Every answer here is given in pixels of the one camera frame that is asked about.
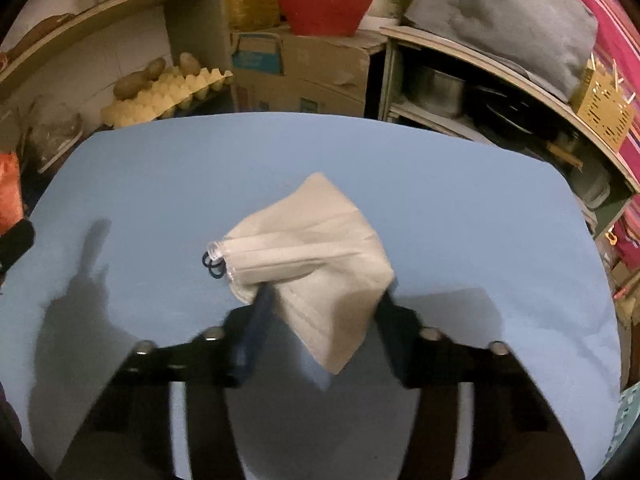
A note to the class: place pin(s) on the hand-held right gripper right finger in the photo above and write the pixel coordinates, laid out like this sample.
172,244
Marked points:
397,342

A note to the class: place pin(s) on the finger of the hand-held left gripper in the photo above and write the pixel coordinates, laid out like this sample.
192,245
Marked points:
15,245

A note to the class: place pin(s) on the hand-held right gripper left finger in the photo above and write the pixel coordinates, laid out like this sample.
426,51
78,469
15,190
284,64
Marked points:
257,327

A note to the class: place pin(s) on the orange snack wrapper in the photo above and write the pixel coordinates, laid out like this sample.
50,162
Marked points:
9,190

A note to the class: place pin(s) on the white face mask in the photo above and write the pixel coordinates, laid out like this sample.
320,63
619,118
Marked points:
320,250

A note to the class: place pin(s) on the light blue plastic basket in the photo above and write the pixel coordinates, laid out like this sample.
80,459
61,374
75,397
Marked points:
630,420

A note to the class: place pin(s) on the large potato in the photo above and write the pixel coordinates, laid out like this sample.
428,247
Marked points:
137,80

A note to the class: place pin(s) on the yellow egg tray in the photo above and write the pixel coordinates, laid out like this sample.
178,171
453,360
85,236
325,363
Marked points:
160,97

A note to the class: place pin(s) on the small potato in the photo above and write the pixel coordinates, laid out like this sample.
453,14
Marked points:
190,64

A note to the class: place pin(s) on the white plastic container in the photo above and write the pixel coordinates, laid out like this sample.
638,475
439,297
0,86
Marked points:
597,185

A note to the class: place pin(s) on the metal cooking pot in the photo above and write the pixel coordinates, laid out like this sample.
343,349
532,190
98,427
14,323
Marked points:
435,90

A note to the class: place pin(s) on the black pan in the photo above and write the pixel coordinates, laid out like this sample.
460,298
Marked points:
500,107

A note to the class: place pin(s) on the cardboard box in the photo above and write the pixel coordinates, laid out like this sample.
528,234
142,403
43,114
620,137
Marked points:
310,70

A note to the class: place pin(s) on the grey wooden cabinet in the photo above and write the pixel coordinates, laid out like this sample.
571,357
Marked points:
575,125

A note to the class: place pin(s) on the wooden shelf unit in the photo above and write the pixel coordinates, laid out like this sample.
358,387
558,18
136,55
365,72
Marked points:
195,25

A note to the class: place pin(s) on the yellow perforated box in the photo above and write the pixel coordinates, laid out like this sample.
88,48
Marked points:
605,115

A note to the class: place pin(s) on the red plastic bowl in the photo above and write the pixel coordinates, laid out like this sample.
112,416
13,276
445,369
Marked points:
325,10

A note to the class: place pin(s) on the bundle of wooden sticks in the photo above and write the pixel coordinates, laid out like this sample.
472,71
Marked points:
612,77

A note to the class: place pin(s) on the grey cloth bag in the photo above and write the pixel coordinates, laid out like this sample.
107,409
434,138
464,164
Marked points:
500,15

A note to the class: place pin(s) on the striped pink blanket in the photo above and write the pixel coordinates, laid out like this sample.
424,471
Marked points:
615,20

